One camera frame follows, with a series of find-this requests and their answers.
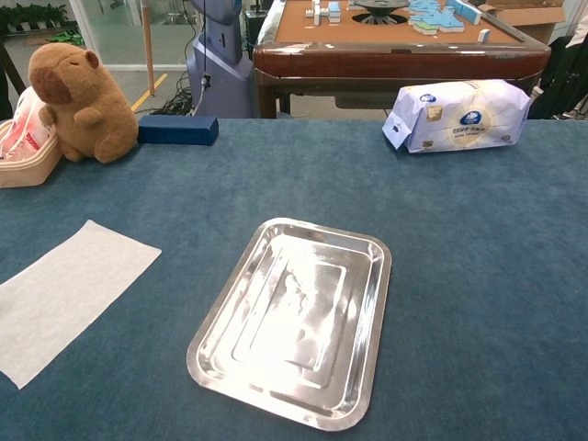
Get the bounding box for orange wooden pole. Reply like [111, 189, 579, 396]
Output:
[141, 0, 156, 96]

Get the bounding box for dark blue rectangular box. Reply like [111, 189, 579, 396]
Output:
[137, 114, 220, 147]

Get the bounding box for red white snack bag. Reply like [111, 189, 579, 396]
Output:
[0, 85, 51, 163]

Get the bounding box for beige plastic container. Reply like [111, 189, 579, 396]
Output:
[0, 118, 64, 189]

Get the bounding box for black mahjong table centre dial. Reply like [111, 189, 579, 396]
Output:
[351, 0, 412, 24]

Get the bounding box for white blue tissue pack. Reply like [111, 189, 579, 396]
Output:
[381, 78, 532, 154]

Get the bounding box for cardboard box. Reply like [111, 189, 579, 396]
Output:
[477, 0, 567, 45]

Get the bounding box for green potted plants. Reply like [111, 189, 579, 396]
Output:
[0, 3, 69, 36]

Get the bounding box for stainless steel tray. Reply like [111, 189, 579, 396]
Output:
[186, 217, 393, 433]

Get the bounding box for white paper towel sheet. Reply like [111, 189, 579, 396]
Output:
[0, 219, 163, 390]

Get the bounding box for brown capybara plush toy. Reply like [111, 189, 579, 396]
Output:
[28, 42, 140, 164]

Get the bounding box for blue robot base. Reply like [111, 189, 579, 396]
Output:
[186, 0, 254, 119]

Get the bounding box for brown mahjong table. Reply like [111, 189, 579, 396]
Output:
[252, 0, 552, 119]

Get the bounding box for black floor cable bundle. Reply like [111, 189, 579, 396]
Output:
[151, 68, 203, 117]

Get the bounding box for blue table mat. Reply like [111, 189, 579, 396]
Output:
[0, 118, 588, 441]

